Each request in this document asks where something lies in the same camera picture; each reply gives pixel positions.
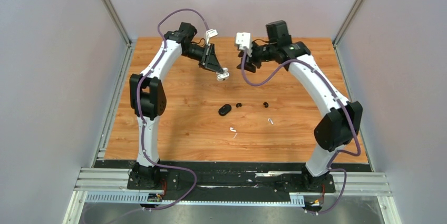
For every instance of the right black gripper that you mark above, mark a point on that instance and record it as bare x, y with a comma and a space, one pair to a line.
251, 63

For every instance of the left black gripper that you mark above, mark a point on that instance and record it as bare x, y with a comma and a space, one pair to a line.
209, 61

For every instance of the white earbud charging case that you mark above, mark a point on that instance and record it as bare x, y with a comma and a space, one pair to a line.
223, 76

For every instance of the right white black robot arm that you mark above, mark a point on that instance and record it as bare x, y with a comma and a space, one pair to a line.
337, 132

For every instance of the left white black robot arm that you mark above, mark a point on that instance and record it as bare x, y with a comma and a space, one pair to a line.
148, 98

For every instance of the black earbud charging case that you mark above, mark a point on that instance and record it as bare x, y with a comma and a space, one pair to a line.
225, 109

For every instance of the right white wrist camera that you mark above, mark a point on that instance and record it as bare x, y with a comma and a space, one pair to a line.
243, 42

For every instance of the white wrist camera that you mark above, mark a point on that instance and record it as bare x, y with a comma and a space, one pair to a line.
210, 34
243, 42

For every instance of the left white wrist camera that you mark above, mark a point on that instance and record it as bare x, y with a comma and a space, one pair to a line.
210, 34

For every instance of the left aluminium corner post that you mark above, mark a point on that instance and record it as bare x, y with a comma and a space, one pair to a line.
117, 21

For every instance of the aluminium corner post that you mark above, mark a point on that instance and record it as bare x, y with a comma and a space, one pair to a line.
347, 22
117, 21

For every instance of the right aluminium corner post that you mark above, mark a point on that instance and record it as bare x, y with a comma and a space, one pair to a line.
347, 22

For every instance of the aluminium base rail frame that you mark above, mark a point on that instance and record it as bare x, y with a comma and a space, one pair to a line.
230, 192

